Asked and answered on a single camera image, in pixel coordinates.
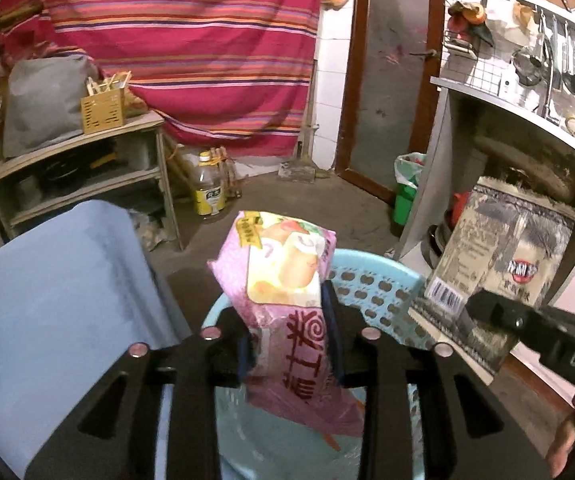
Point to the green trash bin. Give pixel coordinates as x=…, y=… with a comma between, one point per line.
x=405, y=200

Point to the light blue plastic basket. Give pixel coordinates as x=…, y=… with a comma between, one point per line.
x=367, y=285

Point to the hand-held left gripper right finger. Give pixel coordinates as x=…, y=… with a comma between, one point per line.
x=335, y=355

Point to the cooking oil bottle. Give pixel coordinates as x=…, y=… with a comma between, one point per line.
x=208, y=195

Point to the grey printed snack packet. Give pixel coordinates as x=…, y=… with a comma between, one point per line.
x=492, y=245

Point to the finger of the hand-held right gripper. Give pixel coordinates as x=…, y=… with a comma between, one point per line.
x=502, y=312

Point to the pink snack packet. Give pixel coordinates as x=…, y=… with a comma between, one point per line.
x=287, y=270

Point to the brown framed door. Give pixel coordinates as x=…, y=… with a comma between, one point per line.
x=392, y=75

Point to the glass bottle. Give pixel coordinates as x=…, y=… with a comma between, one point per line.
x=231, y=175

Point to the wooden shelf cabinet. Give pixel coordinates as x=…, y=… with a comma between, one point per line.
x=82, y=137

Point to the black pan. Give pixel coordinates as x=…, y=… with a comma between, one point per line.
x=65, y=177

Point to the yellow chopstick holder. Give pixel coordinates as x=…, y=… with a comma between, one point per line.
x=102, y=112

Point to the floor brush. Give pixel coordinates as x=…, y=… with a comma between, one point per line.
x=297, y=170

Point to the white kitchen counter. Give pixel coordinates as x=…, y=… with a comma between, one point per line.
x=437, y=170

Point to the metal strainer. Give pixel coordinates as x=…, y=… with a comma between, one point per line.
x=527, y=65

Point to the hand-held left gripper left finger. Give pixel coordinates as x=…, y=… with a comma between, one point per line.
x=244, y=360

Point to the grey cushion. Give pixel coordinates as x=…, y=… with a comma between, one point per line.
x=47, y=100

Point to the red striped cloth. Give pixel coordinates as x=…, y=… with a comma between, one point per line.
x=192, y=35

